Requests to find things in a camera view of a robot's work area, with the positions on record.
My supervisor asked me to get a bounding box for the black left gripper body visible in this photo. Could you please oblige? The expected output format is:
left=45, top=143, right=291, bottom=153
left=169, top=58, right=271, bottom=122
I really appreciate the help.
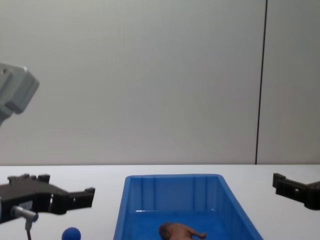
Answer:
left=0, top=183, right=55, bottom=224

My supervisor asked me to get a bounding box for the small blue ball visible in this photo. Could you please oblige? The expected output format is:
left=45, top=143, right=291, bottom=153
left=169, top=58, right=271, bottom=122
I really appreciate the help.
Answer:
left=61, top=226, right=82, bottom=240

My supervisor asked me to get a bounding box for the blue plastic bin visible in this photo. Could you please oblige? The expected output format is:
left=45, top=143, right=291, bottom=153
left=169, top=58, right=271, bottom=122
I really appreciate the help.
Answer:
left=112, top=173, right=265, bottom=240

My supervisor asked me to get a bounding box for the brown lumpy object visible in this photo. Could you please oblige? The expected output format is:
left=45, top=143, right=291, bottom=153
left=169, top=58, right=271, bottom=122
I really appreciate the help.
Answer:
left=159, top=222, right=208, bottom=240

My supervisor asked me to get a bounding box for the dark cable with silver plug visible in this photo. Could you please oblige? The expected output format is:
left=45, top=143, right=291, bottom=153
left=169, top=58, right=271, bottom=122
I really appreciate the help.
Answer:
left=10, top=205, right=40, bottom=240

